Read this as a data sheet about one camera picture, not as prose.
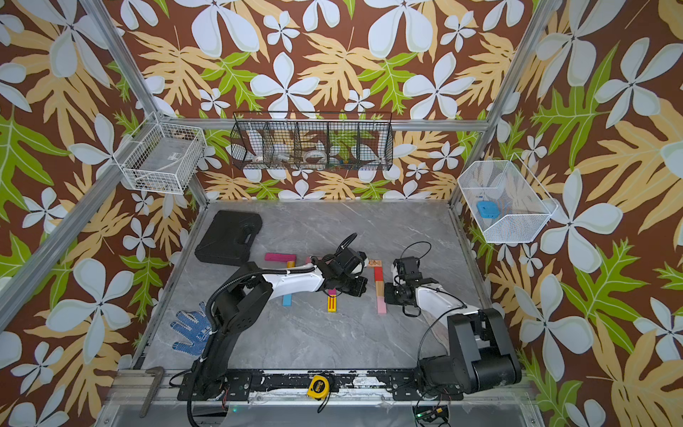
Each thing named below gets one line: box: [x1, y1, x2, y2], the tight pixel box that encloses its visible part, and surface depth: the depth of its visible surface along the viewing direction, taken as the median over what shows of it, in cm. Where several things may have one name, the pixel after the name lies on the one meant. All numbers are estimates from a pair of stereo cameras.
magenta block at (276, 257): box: [265, 252, 288, 263], surface depth 104 cm
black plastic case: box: [194, 209, 263, 266], surface depth 104 cm
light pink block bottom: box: [376, 296, 387, 315], surface depth 90 cm
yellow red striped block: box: [327, 296, 338, 314], surface depth 90 cm
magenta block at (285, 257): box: [275, 253, 298, 263], surface depth 104 cm
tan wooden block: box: [375, 281, 386, 298], surface depth 93 cm
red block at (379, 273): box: [374, 266, 384, 282], surface depth 100 cm
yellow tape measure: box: [306, 374, 330, 401], surface depth 74 cm
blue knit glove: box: [169, 301, 212, 356], surface depth 86 cm
